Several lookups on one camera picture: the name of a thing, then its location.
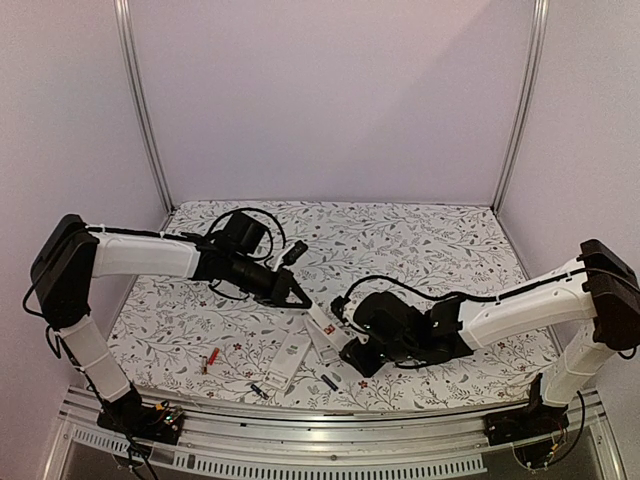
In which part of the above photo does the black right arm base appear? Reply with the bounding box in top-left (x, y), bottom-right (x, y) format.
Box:
top-left (483, 374), bottom-right (569, 470)

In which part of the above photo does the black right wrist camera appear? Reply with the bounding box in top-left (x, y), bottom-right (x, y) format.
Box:
top-left (330, 296), bottom-right (347, 325)

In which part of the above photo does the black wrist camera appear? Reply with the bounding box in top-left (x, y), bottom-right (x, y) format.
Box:
top-left (282, 240), bottom-right (308, 266)
top-left (330, 296), bottom-right (347, 325)

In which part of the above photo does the blue battery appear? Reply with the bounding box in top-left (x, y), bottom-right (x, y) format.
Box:
top-left (320, 374), bottom-right (339, 392)

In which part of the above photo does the white remote with logo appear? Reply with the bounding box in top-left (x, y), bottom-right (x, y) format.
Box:
top-left (264, 332), bottom-right (311, 391)

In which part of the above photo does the aluminium frame post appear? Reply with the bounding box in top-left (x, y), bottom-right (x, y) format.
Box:
top-left (491, 0), bottom-right (550, 216)
top-left (113, 0), bottom-right (175, 215)

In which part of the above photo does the white remote with QR label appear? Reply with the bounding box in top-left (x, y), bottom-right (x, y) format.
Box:
top-left (308, 303), bottom-right (353, 350)

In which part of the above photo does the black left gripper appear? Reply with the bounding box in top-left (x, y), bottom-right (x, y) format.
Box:
top-left (227, 252), bottom-right (312, 309)

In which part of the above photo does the aluminium front rail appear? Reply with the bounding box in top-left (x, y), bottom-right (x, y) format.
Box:
top-left (43, 387), bottom-right (632, 479)

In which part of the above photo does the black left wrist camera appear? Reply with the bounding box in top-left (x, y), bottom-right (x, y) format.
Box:
top-left (282, 240), bottom-right (308, 266)

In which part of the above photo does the aluminium back left frame post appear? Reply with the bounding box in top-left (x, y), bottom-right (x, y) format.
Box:
top-left (113, 0), bottom-right (175, 215)

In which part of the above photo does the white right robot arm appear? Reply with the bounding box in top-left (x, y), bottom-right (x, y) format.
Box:
top-left (331, 239), bottom-right (639, 436)

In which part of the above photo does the white remote control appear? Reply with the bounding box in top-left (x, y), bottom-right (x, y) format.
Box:
top-left (305, 319), bottom-right (342, 364)

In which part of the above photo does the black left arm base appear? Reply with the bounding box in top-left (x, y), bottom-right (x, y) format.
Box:
top-left (97, 390), bottom-right (184, 445)

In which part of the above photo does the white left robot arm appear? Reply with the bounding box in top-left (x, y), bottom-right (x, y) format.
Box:
top-left (22, 207), bottom-right (312, 434)

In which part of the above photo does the aluminium back right frame post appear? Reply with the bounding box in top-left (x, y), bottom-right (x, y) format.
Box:
top-left (491, 0), bottom-right (550, 216)

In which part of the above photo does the red battery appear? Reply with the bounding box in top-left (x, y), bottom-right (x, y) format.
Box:
top-left (207, 347), bottom-right (220, 366)

